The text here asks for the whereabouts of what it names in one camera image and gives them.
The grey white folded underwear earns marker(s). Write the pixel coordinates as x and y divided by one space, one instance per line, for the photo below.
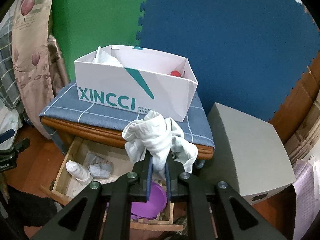
100 170

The grey box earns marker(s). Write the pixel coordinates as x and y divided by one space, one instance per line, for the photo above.
245 155

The wooden nightstand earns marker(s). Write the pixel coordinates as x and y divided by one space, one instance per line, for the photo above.
100 132

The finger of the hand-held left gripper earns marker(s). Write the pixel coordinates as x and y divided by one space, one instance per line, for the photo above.
21 145

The white printed bedsheet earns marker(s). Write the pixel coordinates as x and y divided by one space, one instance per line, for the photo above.
7 120

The white rolled cloth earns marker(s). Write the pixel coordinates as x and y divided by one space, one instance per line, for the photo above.
77 171

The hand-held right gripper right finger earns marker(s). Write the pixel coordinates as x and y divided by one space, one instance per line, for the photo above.
168 180

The cardboard sheets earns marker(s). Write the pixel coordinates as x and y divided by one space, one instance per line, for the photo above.
307 135

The grey plaid bedding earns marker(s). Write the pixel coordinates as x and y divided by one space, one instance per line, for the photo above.
10 75

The grey checked cloth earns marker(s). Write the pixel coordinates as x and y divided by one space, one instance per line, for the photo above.
181 226

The small red item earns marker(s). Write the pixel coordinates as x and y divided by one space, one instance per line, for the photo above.
175 73

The beige floral pillow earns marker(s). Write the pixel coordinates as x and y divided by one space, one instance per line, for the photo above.
32 55

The blue checked cloth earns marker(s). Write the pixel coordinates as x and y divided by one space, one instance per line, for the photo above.
75 112

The white tissue paper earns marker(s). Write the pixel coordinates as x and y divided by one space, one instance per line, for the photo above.
107 58

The wooden drawer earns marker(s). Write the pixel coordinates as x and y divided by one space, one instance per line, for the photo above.
70 155

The green foam mat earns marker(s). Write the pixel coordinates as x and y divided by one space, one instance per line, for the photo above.
95 17

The pink white cloth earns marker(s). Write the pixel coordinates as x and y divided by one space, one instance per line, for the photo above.
307 192

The brown foam mat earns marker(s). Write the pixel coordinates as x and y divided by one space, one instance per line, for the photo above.
297 100

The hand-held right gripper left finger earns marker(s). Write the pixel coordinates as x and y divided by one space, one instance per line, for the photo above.
150 177

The white shoe box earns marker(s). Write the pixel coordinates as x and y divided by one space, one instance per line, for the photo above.
112 80

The person's dark trouser leg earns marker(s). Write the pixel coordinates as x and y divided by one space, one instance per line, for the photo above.
30 210

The purple bowl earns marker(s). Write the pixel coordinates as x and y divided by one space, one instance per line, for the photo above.
152 205

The blue foam mat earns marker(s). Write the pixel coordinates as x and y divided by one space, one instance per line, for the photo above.
225 42

